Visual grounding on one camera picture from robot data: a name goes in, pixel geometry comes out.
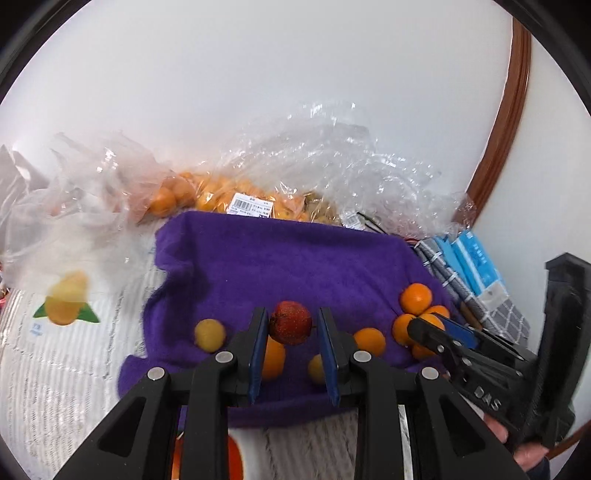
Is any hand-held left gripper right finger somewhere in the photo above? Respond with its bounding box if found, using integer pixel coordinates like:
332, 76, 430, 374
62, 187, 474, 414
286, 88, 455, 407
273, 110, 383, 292
318, 307, 529, 480

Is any clear bag of brown longans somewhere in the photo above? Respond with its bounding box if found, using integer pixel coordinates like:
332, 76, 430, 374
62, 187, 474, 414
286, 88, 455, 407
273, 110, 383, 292
302, 191, 346, 227

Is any large clear plastic bag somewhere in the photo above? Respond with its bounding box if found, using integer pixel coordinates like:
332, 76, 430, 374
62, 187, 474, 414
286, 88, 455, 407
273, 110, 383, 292
222, 99, 476, 241

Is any crumpled clear plastic bag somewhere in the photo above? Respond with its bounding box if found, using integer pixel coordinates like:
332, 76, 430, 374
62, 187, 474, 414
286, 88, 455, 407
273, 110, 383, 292
9, 131, 174, 282

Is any grey plaid pillow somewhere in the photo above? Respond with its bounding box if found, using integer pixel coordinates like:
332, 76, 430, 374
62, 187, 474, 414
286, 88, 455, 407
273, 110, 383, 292
413, 237, 532, 346

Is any purple towel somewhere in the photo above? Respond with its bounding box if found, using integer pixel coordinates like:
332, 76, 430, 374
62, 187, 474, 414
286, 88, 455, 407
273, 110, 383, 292
115, 210, 462, 428

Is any small red hawthorn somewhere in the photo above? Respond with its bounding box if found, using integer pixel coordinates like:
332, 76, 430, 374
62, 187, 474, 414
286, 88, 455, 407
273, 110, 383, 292
269, 301, 314, 345

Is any clear bag of tangerines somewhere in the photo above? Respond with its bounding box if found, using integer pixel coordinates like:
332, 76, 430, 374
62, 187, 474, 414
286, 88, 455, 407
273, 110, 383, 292
139, 171, 308, 224

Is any white plastic bag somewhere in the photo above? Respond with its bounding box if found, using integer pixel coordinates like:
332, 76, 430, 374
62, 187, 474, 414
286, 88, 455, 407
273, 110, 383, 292
0, 144, 49, 259

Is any small yellow plum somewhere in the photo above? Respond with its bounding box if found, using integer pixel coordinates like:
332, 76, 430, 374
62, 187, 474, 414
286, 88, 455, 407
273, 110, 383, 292
194, 318, 227, 352
307, 354, 327, 386

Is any brown wooden bar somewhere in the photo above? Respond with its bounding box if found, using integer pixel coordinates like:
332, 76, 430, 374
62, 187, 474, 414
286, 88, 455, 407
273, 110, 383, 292
459, 305, 485, 332

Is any flat blue packet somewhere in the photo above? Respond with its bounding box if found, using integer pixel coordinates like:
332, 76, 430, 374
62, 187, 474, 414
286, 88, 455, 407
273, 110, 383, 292
434, 235, 463, 288

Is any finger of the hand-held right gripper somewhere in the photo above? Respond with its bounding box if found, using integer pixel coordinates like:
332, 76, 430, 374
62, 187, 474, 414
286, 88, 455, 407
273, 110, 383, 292
406, 317, 526, 417
431, 312, 537, 376

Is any person's right hand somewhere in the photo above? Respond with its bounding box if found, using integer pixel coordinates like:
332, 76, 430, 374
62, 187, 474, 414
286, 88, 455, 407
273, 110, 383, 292
480, 413, 552, 476

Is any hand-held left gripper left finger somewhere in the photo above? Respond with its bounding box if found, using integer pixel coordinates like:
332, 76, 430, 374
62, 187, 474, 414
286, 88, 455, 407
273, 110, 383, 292
53, 307, 271, 480

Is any brown wooden door frame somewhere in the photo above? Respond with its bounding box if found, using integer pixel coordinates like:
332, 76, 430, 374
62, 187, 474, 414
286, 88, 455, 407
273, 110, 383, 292
464, 18, 533, 232

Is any blue packet with white label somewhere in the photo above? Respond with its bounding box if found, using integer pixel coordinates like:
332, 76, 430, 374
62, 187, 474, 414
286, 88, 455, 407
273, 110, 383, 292
450, 231, 509, 302

